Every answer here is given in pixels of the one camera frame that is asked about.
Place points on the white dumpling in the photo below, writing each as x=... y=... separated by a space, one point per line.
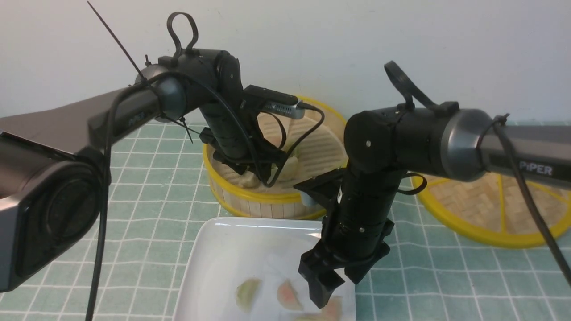
x=248 y=181
x=289 y=169

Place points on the yellow rimmed bamboo steamer basket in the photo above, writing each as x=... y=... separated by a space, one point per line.
x=322 y=151

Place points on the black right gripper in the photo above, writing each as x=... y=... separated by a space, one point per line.
x=346 y=245

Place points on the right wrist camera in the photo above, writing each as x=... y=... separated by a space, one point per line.
x=322 y=189

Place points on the green dumpling on plate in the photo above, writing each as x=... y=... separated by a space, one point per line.
x=246 y=293

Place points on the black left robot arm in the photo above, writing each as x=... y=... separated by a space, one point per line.
x=55 y=164

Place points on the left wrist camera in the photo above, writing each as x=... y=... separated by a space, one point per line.
x=258 y=99

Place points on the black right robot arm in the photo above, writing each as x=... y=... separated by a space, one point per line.
x=417 y=138

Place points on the white square plate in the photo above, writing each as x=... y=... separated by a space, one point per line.
x=229 y=250

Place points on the green checkered tablecloth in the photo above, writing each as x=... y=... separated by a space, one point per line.
x=160 y=199

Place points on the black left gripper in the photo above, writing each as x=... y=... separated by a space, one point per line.
x=246 y=150

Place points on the yellow woven bamboo steamer lid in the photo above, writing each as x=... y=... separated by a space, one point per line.
x=490 y=210

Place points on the pink dumpling on plate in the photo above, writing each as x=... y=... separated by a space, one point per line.
x=331 y=312
x=288 y=297

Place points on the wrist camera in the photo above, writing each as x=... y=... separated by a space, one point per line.
x=322 y=189
x=258 y=99

